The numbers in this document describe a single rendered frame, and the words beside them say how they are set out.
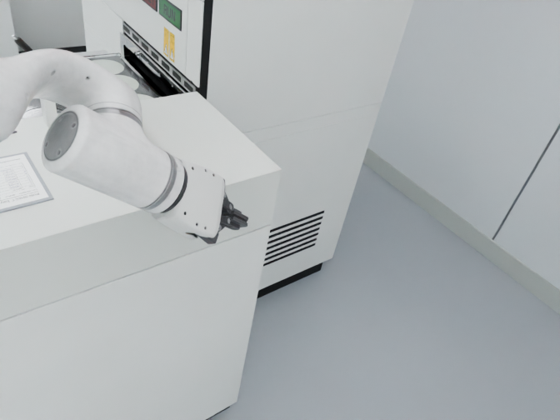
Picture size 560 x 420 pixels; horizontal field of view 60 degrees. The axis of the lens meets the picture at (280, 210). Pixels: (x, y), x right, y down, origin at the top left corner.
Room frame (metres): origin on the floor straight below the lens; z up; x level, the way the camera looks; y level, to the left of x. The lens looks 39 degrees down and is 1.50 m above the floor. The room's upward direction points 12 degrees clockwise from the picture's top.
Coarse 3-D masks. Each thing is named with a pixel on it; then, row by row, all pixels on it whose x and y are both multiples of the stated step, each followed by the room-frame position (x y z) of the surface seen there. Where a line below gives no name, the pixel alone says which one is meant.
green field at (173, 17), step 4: (160, 0) 1.19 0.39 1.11; (164, 0) 1.18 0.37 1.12; (160, 4) 1.19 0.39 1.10; (164, 4) 1.18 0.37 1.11; (168, 4) 1.16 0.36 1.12; (160, 8) 1.19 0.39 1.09; (164, 8) 1.18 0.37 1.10; (168, 8) 1.16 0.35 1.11; (172, 8) 1.14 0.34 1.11; (160, 12) 1.19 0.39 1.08; (164, 12) 1.18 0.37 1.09; (168, 12) 1.16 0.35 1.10; (172, 12) 1.14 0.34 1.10; (176, 12) 1.13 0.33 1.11; (164, 16) 1.18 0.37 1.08; (168, 16) 1.16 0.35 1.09; (172, 16) 1.14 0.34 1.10; (176, 16) 1.13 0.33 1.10; (172, 20) 1.14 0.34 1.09; (176, 20) 1.13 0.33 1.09; (176, 24) 1.13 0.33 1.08
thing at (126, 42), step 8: (120, 32) 1.37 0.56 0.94; (120, 40) 1.37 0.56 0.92; (128, 40) 1.32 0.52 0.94; (128, 48) 1.36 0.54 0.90; (136, 48) 1.28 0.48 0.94; (128, 56) 1.36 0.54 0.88; (144, 56) 1.24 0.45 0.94; (128, 64) 1.33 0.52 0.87; (152, 64) 1.21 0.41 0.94; (136, 72) 1.29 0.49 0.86; (160, 72) 1.17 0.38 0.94; (144, 80) 1.25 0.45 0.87; (168, 80) 1.14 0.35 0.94; (176, 80) 1.13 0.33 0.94; (152, 88) 1.21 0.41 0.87; (176, 88) 1.11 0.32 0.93; (184, 88) 1.10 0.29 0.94; (160, 96) 1.17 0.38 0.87
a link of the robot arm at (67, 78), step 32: (0, 64) 0.41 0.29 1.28; (32, 64) 0.45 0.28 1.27; (64, 64) 0.49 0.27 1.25; (96, 64) 0.54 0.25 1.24; (0, 96) 0.39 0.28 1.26; (32, 96) 0.43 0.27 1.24; (64, 96) 0.51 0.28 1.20; (96, 96) 0.52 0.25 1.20; (128, 96) 0.54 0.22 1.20; (0, 128) 0.38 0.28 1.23
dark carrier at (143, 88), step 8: (112, 56) 1.29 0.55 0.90; (120, 72) 1.20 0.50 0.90; (128, 72) 1.21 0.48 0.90; (144, 88) 1.14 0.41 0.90; (152, 96) 1.11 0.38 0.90; (32, 104) 0.95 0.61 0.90; (40, 104) 0.96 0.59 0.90; (56, 104) 0.97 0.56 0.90; (32, 112) 0.92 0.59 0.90; (40, 112) 0.93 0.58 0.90
